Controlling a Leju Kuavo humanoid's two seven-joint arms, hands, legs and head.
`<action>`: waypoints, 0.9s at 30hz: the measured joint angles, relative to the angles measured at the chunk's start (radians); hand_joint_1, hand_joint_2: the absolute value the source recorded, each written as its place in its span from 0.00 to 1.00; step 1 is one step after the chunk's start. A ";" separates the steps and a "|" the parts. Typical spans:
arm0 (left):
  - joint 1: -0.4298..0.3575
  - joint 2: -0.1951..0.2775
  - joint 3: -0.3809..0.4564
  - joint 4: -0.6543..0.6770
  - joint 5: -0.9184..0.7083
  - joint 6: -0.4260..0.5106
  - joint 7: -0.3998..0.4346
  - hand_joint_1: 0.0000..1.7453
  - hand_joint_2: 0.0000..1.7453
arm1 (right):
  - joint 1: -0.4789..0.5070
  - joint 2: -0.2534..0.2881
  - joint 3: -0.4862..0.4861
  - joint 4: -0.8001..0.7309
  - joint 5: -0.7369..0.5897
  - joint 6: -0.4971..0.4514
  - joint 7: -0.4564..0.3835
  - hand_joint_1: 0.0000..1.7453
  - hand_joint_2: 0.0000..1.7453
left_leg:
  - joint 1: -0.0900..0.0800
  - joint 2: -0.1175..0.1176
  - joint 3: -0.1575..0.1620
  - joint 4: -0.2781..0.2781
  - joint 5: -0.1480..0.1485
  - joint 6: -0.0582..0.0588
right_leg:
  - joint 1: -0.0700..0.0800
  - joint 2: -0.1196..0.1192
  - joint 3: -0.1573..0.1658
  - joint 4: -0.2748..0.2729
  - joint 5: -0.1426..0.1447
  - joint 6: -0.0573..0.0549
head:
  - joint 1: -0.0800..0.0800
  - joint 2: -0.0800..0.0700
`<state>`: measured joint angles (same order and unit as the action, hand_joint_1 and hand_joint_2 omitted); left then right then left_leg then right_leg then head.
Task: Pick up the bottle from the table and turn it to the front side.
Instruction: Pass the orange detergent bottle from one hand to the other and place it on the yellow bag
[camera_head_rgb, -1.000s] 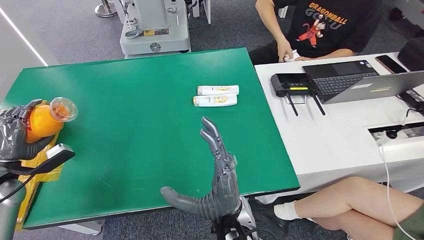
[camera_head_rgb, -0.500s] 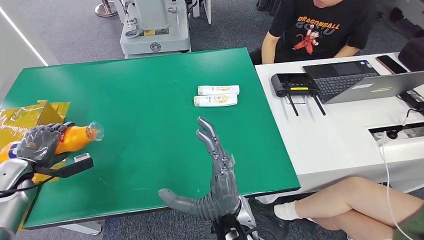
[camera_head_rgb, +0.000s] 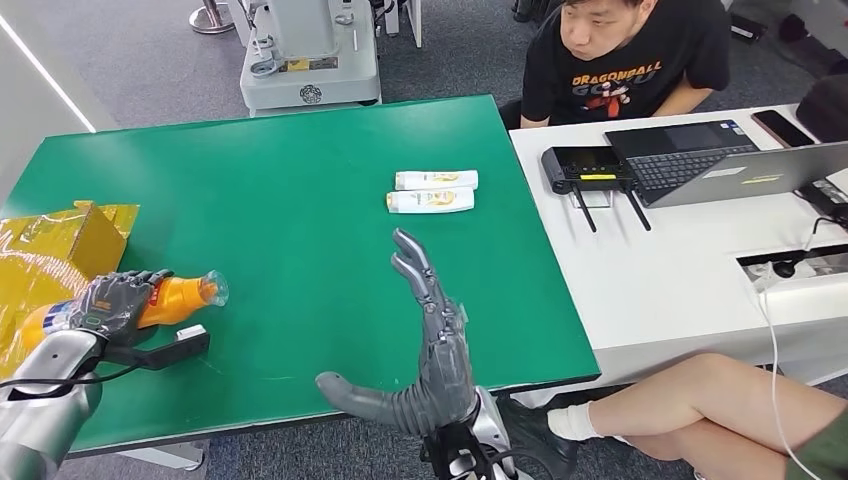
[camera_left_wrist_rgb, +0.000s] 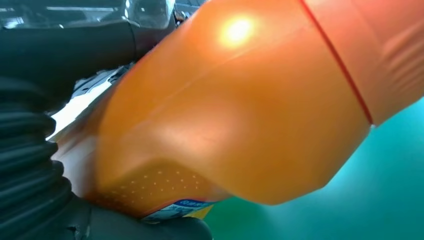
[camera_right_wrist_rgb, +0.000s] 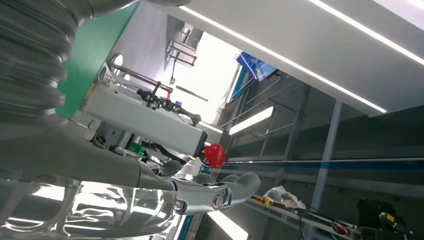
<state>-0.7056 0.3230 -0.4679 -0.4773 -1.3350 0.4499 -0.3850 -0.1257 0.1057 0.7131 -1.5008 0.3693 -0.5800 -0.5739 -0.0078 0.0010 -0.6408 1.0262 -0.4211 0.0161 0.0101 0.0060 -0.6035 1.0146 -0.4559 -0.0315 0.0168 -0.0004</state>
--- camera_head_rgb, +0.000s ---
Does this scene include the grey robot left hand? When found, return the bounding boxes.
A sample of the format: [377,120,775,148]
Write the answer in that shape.
[69,268,175,349]

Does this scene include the seated person with crossed legs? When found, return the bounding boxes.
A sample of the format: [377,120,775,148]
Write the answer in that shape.
[496,352,848,480]

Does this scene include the yellow taped cardboard box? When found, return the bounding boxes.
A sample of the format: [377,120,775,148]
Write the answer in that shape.
[0,200,142,382]

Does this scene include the black cable with plug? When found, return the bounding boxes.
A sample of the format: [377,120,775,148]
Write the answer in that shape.
[771,217,848,280]

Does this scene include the grey open laptop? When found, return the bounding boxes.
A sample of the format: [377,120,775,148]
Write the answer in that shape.
[604,119,848,210]

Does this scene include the grey desk cable tray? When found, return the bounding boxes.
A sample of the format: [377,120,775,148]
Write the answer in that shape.
[736,245,848,285]

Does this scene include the white shampoo bottle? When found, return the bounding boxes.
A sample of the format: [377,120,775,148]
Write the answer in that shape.
[386,187,476,215]
[394,170,480,192]

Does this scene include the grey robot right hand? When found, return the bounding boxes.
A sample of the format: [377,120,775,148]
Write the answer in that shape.
[315,228,480,439]

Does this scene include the black router with antennas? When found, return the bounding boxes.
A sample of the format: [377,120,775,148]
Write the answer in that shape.
[540,145,653,234]

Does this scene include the black flat box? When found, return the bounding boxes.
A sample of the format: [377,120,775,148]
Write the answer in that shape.
[728,13,770,44]

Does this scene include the white panel stand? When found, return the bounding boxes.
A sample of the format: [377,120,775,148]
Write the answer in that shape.
[384,0,423,49]

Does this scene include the orange bottle with clear cap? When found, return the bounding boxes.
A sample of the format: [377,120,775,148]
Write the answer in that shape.
[16,269,230,352]

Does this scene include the black rounded bag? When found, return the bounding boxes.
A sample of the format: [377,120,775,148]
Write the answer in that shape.
[794,74,848,144]

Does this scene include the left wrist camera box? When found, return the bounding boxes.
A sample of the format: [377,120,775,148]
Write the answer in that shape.
[102,324,212,372]

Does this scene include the black smartphone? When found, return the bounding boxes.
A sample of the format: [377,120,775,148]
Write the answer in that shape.
[751,109,816,149]

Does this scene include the white cable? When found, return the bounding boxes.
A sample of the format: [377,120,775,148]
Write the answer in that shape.
[755,263,826,480]

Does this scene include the chrome stand base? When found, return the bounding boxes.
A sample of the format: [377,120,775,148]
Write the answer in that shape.
[188,0,236,36]

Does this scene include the black desk device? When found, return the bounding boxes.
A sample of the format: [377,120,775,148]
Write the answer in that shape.
[794,178,848,227]

